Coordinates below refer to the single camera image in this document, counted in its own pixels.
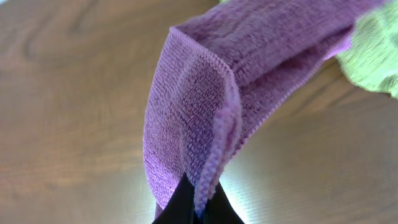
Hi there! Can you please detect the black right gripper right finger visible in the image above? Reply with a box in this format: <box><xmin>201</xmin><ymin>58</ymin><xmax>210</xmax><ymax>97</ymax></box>
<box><xmin>203</xmin><ymin>183</ymin><xmax>244</xmax><ymax>224</ymax></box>

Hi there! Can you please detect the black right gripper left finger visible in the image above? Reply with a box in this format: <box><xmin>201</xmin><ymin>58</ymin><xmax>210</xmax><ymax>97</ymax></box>
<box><xmin>152</xmin><ymin>174</ymin><xmax>199</xmax><ymax>224</ymax></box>

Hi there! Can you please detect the purple microfiber cloth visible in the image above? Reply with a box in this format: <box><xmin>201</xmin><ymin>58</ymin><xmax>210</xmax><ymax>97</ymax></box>
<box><xmin>143</xmin><ymin>0</ymin><xmax>383</xmax><ymax>218</ymax></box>

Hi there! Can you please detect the green microfiber cloth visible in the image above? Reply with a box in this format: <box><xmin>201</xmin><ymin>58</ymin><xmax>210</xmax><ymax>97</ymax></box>
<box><xmin>337</xmin><ymin>0</ymin><xmax>397</xmax><ymax>98</ymax></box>

